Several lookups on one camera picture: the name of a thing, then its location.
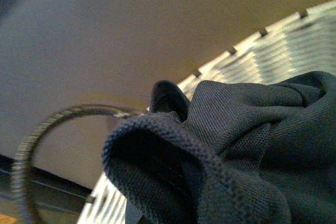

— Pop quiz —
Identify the dark navy knit garment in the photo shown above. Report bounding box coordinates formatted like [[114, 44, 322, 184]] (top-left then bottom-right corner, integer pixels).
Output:
[[102, 71, 335, 223]]

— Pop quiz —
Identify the white woven laundry basket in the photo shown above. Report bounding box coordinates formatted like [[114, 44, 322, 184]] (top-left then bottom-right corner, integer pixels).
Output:
[[12, 1, 335, 223]]

